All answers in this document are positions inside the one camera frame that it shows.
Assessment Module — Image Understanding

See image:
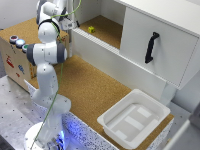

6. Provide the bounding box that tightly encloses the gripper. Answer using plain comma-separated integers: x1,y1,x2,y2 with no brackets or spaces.
60,16,77,31

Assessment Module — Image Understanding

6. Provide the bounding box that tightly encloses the yellow block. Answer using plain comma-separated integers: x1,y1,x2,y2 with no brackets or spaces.
88,26,96,34

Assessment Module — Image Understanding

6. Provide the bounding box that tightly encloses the white cabinet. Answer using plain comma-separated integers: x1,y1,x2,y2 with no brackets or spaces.
68,0,200,108

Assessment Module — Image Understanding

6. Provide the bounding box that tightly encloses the green button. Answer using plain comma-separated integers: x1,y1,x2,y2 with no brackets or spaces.
21,43,30,53

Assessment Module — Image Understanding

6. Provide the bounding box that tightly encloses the blue button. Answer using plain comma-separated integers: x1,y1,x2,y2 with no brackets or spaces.
15,38,26,48

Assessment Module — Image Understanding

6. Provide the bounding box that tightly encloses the red button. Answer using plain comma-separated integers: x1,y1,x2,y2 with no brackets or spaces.
9,34,19,44

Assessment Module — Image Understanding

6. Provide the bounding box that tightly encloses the white sliding door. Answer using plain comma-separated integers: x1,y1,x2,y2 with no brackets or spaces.
118,6,200,91

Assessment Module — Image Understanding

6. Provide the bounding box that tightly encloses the white plastic box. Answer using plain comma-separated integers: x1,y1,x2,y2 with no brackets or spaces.
96,88,172,150

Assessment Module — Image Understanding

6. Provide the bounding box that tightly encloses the green cable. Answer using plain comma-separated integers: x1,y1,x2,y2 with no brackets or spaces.
28,0,83,150

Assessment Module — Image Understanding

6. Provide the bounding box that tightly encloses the black door handle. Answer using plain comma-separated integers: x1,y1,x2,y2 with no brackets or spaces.
144,31,161,65

